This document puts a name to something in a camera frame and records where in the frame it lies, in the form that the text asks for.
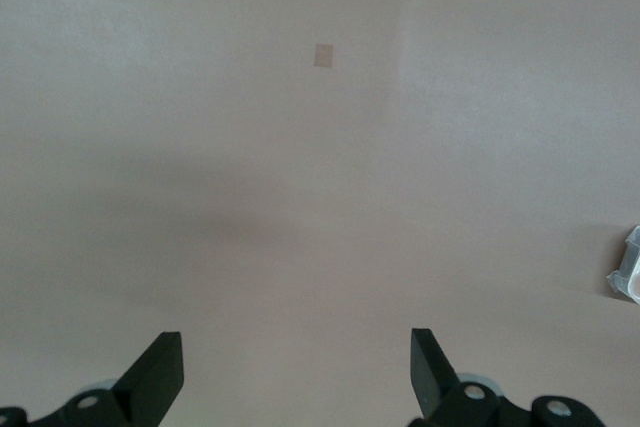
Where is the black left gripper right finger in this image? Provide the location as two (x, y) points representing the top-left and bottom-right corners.
(407, 327), (531, 427)

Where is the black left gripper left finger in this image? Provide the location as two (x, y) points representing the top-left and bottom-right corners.
(27, 331), (185, 427)

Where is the brown tape patch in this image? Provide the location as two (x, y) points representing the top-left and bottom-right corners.
(313, 44), (335, 69)

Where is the clear plastic egg box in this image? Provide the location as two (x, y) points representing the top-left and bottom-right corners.
(607, 224), (640, 306)

